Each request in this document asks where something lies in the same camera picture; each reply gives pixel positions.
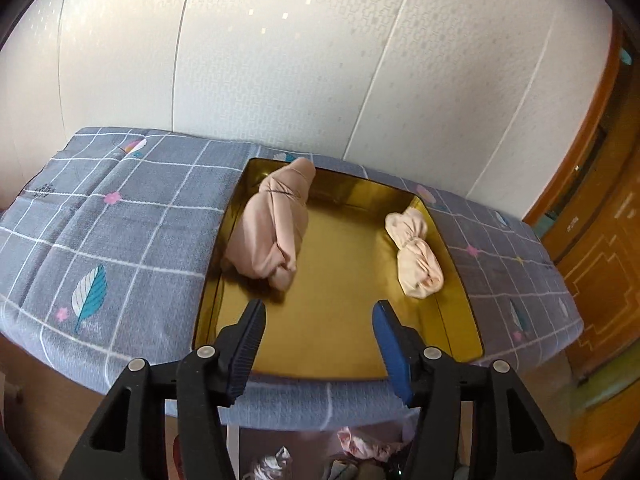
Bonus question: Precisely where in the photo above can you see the crumpled white-grey garment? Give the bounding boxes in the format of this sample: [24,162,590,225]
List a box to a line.
[243,446,296,480]

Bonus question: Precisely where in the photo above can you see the grey checked leaf-print cloth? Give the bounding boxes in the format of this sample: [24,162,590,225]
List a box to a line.
[0,126,585,433]

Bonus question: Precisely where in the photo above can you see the brown tin box gold inside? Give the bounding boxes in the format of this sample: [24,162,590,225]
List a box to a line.
[191,157,485,381]

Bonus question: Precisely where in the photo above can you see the crumpled pink garment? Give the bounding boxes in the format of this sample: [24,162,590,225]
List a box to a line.
[337,426,407,462]

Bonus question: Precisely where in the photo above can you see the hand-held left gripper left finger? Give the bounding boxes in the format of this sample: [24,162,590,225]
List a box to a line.
[60,299,267,480]

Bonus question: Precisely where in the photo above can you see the orange wooden door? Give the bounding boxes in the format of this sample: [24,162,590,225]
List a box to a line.
[547,160,640,391]

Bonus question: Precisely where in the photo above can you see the large beige-pink garment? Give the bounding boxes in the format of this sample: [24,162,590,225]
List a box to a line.
[222,156,317,291]

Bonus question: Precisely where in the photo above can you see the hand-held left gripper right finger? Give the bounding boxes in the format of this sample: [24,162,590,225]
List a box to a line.
[372,300,581,480]

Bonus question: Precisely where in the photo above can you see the teal towel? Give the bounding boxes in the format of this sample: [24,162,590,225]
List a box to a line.
[326,461,361,480]

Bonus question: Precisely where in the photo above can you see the small pale-pink garment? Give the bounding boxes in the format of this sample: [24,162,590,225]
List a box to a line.
[384,206,446,300]

